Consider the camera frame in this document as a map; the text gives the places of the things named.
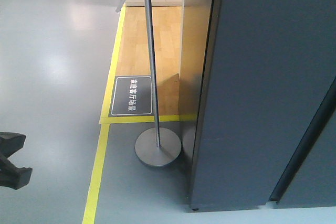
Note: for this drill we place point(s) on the dark floor label sign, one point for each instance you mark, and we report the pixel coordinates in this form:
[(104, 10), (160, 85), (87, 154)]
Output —
[(131, 96)]

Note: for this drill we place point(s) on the grey sign stand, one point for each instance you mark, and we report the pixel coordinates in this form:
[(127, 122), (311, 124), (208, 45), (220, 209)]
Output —
[(157, 146)]

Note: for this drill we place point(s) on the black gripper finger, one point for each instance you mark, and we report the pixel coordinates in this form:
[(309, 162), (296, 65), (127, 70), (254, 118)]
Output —
[(12, 176), (11, 143)]

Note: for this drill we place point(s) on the yellow floor tape line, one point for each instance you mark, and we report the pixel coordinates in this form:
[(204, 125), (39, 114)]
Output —
[(55, 61)]

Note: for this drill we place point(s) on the dark grey fridge door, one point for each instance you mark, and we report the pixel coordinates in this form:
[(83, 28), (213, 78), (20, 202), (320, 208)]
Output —
[(309, 178)]

